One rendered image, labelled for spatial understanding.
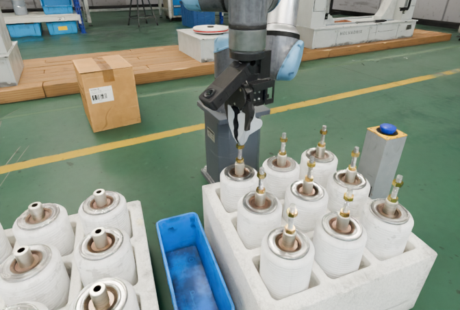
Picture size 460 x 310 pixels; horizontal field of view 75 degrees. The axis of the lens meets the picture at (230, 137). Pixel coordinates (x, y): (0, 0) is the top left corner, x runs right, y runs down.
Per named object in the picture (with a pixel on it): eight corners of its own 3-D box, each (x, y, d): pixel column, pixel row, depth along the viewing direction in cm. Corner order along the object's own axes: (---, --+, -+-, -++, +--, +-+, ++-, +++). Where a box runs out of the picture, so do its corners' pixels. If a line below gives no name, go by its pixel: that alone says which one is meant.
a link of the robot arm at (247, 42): (244, 32, 54) (219, 27, 60) (243, 57, 56) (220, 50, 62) (274, 28, 58) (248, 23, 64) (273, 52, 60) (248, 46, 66)
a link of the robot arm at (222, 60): (222, 70, 103) (221, 28, 96) (259, 73, 99) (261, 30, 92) (207, 79, 93) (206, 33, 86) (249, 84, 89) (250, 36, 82)
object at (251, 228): (229, 254, 74) (228, 197, 66) (261, 240, 78) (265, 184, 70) (250, 285, 67) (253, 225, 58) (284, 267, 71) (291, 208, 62)
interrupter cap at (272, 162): (299, 172, 74) (299, 170, 74) (269, 173, 74) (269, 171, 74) (292, 157, 81) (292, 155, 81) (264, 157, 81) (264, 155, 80)
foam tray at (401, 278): (204, 233, 90) (201, 185, 81) (315, 203, 102) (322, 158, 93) (261, 377, 57) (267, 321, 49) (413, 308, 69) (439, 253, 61)
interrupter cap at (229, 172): (221, 167, 76) (221, 165, 76) (249, 163, 78) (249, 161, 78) (228, 185, 70) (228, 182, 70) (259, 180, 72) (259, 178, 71)
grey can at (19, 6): (16, 14, 399) (10, -2, 390) (29, 14, 405) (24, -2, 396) (14, 15, 387) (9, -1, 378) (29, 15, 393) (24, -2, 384)
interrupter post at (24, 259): (20, 260, 51) (14, 246, 50) (36, 256, 52) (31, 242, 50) (17, 272, 49) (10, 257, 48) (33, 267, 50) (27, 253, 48)
